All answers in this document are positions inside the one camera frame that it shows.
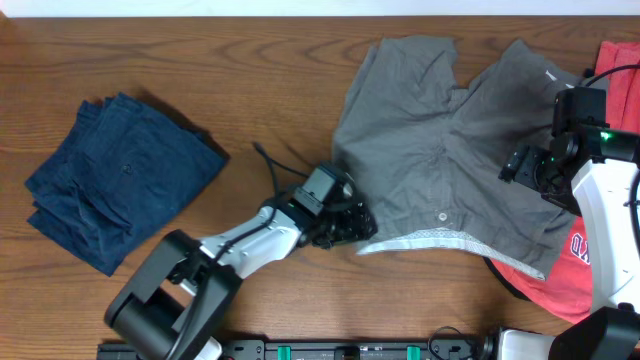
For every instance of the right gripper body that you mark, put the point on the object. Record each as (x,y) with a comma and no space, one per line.
(535,169)

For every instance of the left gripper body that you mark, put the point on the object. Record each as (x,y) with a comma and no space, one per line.
(333,226)

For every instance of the grey shorts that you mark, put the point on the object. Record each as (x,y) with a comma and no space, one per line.
(426,153)

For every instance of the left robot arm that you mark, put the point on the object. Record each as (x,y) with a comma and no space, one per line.
(171,306)

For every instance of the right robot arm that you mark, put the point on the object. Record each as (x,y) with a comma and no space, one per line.
(592,172)

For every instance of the black garment under t-shirt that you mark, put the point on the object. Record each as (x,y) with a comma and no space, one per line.
(508,286)

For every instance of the red printed t-shirt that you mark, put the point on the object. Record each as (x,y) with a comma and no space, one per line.
(567,291)

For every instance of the folded navy blue garment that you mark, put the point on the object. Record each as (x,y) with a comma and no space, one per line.
(122,173)

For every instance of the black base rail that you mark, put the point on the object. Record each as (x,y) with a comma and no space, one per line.
(440,348)

